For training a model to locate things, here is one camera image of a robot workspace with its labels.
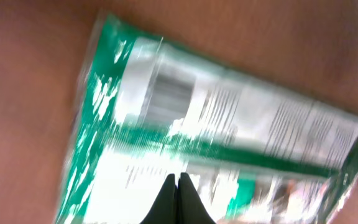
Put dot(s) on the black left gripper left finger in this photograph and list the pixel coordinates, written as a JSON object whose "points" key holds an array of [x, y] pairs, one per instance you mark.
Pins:
{"points": [[164, 207]]}

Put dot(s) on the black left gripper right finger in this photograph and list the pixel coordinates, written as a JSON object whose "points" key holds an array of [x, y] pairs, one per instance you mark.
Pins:
{"points": [[190, 209]]}

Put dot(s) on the dark green wipes pack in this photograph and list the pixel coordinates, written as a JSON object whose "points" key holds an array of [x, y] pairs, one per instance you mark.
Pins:
{"points": [[255, 152]]}

